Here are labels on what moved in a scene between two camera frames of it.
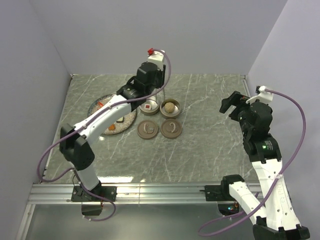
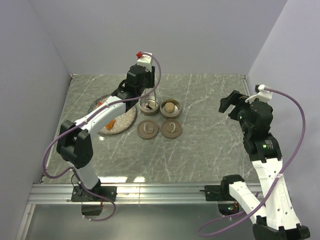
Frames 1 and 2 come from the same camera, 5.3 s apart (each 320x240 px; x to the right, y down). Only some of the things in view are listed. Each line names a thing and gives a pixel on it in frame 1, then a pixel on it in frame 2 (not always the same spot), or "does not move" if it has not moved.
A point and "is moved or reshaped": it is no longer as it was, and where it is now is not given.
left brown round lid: x=147 y=129 does not move
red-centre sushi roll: x=147 y=106 is moved or reshaped
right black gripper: x=235 y=99 does not move
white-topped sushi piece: x=120 y=120 → x=152 y=104
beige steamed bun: x=169 y=107 does not move
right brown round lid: x=171 y=128 does not move
